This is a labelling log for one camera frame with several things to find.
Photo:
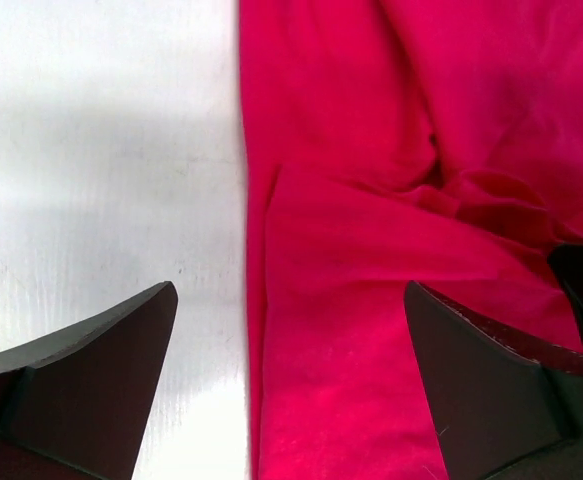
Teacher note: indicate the pink t-shirt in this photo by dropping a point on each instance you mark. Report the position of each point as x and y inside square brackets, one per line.
[390, 142]

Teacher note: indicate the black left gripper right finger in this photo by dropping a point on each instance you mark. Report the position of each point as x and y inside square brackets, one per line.
[505, 404]

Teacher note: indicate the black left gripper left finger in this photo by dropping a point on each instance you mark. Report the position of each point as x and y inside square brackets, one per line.
[74, 404]

